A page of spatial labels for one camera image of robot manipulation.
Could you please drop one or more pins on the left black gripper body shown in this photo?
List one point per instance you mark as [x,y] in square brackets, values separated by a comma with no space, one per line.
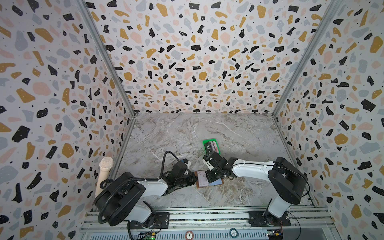
[182,182]

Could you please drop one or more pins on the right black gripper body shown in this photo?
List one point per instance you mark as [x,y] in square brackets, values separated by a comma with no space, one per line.
[215,171]

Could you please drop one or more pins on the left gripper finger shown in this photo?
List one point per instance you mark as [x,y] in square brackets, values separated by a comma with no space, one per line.
[191,182]
[191,175]

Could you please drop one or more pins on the white cherry blossom credit card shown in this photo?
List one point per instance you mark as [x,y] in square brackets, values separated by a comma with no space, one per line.
[202,179]

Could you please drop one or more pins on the stack of credit cards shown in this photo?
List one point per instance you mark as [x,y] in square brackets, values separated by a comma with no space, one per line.
[211,146]

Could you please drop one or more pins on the green plastic card tray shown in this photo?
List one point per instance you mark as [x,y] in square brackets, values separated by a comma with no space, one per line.
[209,140]

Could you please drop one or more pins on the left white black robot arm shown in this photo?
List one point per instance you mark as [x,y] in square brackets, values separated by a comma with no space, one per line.
[123,198]

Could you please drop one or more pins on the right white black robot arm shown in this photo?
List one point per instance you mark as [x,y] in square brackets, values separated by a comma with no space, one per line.
[288,182]

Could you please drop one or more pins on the beige foam microphone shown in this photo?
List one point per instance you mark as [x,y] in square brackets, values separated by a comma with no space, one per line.
[105,166]

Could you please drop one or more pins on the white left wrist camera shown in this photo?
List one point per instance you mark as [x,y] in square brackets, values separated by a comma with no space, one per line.
[186,162]

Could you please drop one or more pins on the aluminium mounting rail frame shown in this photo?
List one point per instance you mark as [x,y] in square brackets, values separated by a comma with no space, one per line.
[233,223]

